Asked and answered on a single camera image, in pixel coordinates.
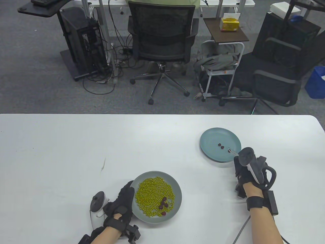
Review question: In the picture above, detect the brown side table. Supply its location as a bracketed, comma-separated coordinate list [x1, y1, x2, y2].
[203, 17, 250, 43]

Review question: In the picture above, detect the yellow tissue box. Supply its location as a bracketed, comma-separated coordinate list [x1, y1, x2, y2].
[219, 13, 240, 32]

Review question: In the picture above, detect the grey plate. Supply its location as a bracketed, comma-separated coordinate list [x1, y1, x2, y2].
[131, 171, 182, 223]

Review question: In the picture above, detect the white box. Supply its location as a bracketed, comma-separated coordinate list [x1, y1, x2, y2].
[270, 2, 300, 16]

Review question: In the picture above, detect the black mesh office chair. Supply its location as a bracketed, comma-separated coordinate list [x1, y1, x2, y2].
[128, 1, 200, 105]

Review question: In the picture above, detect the grey cable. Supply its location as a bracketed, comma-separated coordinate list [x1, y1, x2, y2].
[232, 216, 252, 244]

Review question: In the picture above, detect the teal plate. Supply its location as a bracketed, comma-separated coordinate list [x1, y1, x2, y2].
[200, 127, 241, 163]

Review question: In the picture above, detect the pile of green beans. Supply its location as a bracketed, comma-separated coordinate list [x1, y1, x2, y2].
[135, 177, 175, 217]

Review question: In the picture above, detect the person's right hand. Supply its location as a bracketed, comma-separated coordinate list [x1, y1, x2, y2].
[234, 155, 265, 190]

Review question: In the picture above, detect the black computer tower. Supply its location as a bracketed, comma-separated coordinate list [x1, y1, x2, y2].
[60, 6, 109, 75]

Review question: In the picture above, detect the person's left hand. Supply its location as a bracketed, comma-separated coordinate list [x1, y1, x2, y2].
[103, 180, 135, 230]

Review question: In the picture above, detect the black side desk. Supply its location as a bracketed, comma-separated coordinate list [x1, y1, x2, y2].
[17, 0, 112, 82]

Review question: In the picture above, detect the grey jacket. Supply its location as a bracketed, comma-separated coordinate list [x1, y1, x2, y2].
[194, 42, 241, 71]

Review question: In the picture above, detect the black keyboard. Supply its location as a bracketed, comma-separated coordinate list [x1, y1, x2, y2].
[30, 0, 60, 7]

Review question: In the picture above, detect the blue bin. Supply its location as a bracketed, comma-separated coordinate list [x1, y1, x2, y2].
[305, 66, 325, 99]

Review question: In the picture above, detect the person's left forearm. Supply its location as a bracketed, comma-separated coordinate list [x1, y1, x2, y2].
[91, 225, 123, 244]

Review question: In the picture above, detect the grey white handheld controller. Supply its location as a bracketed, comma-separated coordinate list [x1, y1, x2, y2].
[238, 147, 277, 190]
[90, 191, 110, 229]

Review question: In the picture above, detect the black lounge chair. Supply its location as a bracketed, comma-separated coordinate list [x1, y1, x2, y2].
[219, 32, 325, 115]

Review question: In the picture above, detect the black wrist camera rig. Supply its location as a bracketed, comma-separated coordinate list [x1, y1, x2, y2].
[77, 224, 141, 244]
[235, 182, 278, 216]

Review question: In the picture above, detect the white metal cart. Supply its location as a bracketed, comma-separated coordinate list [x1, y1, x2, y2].
[197, 40, 245, 102]

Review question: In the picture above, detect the bundle of black cables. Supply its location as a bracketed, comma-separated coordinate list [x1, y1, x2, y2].
[83, 0, 142, 95]

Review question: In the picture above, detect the person's right forearm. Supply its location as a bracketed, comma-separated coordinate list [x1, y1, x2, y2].
[242, 183, 282, 244]

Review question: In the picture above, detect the white office desk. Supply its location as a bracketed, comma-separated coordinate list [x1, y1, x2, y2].
[81, 0, 255, 78]

